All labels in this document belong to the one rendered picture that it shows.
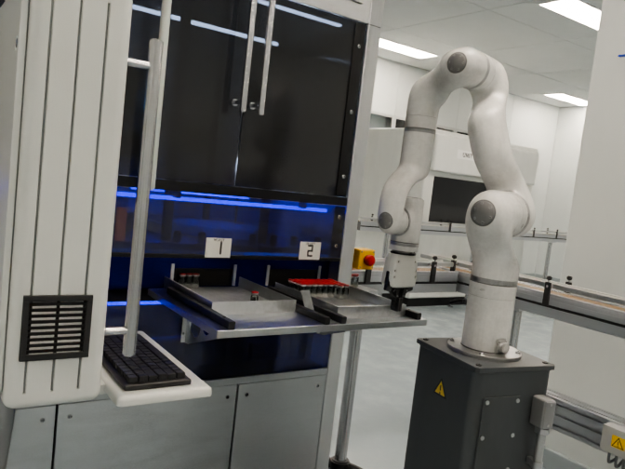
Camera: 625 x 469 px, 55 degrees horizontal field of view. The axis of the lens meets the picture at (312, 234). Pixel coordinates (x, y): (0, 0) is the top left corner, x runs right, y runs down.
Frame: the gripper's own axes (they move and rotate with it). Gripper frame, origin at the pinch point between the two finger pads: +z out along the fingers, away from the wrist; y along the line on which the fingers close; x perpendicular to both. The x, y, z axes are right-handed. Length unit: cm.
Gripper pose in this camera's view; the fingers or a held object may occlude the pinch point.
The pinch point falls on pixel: (396, 303)
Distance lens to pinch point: 180.7
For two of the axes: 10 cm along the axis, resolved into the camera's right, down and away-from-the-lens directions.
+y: -8.2, -0.4, -5.7
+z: -1.1, 9.9, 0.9
